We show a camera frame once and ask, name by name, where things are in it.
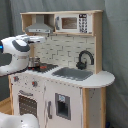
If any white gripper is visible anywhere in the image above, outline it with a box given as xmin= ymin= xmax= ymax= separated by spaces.
xmin=24 ymin=35 xmax=46 ymax=44

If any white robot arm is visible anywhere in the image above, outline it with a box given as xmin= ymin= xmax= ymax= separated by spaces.
xmin=0 ymin=34 xmax=45 ymax=128

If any wooden toy kitchen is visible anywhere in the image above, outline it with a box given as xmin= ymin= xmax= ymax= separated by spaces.
xmin=10 ymin=10 xmax=115 ymax=128

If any grey range hood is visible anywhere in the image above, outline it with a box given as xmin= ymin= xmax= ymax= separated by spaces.
xmin=25 ymin=15 xmax=54 ymax=34

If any silver toy pot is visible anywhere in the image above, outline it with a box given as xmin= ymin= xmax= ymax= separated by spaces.
xmin=28 ymin=57 xmax=40 ymax=68

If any black toy stovetop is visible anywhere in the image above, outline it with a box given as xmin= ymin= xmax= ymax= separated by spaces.
xmin=28 ymin=63 xmax=56 ymax=73

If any toy microwave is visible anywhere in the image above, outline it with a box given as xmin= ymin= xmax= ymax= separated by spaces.
xmin=55 ymin=14 xmax=92 ymax=33

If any red left oven knob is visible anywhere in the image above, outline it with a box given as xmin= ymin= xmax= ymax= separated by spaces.
xmin=13 ymin=76 xmax=19 ymax=82

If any red oven knob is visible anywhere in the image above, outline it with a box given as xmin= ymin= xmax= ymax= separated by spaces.
xmin=32 ymin=81 xmax=38 ymax=87
xmin=13 ymin=76 xmax=19 ymax=82

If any red right oven knob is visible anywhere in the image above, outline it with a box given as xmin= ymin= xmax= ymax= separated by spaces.
xmin=32 ymin=81 xmax=38 ymax=87

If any grey toy sink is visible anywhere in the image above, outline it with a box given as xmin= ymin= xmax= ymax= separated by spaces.
xmin=52 ymin=67 xmax=92 ymax=81

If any black toy faucet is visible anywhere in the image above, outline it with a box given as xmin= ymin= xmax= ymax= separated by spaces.
xmin=75 ymin=50 xmax=95 ymax=71

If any toy oven door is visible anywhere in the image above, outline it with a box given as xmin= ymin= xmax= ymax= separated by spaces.
xmin=18 ymin=90 xmax=37 ymax=116

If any grey toy ice dispenser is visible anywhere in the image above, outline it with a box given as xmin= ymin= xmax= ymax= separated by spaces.
xmin=55 ymin=93 xmax=71 ymax=120

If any grey cupboard door handle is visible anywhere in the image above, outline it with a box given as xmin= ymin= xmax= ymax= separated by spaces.
xmin=47 ymin=101 xmax=52 ymax=119

